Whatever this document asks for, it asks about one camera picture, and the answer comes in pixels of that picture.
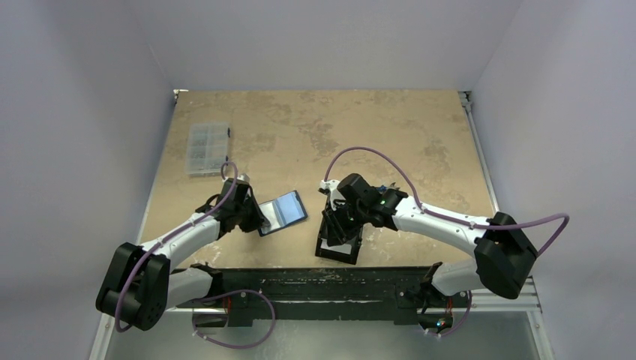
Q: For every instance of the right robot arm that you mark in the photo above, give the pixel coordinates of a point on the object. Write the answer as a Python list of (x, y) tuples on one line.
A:
[(500, 254)]

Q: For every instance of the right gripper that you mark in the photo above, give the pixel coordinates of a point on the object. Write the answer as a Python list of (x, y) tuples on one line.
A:
[(339, 223)]

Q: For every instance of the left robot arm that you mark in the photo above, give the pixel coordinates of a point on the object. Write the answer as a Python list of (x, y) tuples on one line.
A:
[(142, 281)]

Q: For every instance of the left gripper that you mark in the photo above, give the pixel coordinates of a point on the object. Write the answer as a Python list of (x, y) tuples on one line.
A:
[(257, 220)]

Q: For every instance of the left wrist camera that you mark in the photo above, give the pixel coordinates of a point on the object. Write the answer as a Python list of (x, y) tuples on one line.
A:
[(243, 177)]

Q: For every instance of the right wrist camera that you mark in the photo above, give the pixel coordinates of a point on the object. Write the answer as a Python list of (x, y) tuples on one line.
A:
[(328, 186)]

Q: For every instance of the blue handled pliers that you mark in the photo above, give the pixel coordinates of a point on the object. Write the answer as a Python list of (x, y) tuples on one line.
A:
[(387, 189)]

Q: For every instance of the clear plastic organizer box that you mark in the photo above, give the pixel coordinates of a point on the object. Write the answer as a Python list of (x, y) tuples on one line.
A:
[(207, 148)]

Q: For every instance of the black plastic tray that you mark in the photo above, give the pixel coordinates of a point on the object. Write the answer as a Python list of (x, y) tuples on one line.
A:
[(340, 234)]

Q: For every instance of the blue card holder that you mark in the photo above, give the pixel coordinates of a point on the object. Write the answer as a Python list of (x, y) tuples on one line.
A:
[(282, 212)]

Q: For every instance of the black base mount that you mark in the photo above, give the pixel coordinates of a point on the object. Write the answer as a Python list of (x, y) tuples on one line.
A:
[(396, 294)]

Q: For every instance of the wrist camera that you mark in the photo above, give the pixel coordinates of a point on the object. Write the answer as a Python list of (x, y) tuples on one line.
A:
[(328, 186), (243, 177)]

